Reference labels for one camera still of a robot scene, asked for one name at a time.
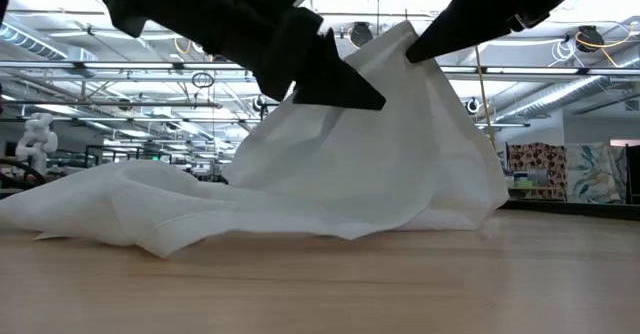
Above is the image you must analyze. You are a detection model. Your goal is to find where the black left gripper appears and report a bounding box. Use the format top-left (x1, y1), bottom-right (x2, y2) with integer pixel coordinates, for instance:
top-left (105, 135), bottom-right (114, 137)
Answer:
top-left (219, 3), bottom-right (387, 111)

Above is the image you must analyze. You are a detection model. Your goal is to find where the white towel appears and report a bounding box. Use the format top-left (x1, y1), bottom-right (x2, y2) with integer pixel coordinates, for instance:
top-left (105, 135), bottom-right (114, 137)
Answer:
top-left (0, 20), bottom-right (510, 259)

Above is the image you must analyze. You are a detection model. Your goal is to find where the brown floral cloth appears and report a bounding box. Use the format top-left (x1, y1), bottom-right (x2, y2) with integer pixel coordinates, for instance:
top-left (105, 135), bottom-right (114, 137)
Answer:
top-left (507, 142), bottom-right (569, 201)

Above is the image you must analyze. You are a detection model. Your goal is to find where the leaf patterned cloth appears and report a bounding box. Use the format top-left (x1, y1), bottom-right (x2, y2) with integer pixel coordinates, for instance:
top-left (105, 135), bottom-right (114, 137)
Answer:
top-left (564, 142), bottom-right (629, 204)

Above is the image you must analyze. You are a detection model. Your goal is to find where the black framed workcell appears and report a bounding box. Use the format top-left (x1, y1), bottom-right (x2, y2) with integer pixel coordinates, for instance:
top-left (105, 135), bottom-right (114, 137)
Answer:
top-left (84, 144), bottom-right (174, 169)

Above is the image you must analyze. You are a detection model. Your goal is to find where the grey pipe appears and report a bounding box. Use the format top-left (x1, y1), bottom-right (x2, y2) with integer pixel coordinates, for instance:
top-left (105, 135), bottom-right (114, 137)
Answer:
top-left (4, 99), bottom-right (224, 109)

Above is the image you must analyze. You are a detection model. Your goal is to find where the black cable reel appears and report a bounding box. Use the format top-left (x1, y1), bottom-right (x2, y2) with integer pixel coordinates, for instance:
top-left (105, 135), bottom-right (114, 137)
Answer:
top-left (574, 25), bottom-right (605, 54)
top-left (348, 21), bottom-right (375, 49)

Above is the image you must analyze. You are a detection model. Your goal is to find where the yellow cable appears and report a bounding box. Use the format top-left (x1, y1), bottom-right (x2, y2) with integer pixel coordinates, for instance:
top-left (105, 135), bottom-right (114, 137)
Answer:
top-left (473, 46), bottom-right (497, 150)

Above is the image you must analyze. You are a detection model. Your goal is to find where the white coiled cable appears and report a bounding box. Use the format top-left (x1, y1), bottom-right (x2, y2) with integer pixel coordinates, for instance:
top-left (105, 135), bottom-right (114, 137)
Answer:
top-left (549, 38), bottom-right (579, 68)

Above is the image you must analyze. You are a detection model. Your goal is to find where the silver ventilation duct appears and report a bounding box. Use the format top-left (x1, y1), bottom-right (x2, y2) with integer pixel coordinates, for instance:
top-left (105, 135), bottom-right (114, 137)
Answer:
top-left (0, 21), bottom-right (69, 61)
top-left (499, 56), bottom-right (640, 123)

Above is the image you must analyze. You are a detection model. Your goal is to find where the black cable ring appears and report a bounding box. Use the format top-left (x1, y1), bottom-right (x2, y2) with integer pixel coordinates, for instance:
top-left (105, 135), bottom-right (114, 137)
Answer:
top-left (191, 71), bottom-right (216, 90)

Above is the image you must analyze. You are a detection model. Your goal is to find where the black arched handle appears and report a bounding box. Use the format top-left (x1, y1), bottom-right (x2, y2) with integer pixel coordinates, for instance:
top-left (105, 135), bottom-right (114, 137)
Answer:
top-left (0, 157), bottom-right (46, 191)

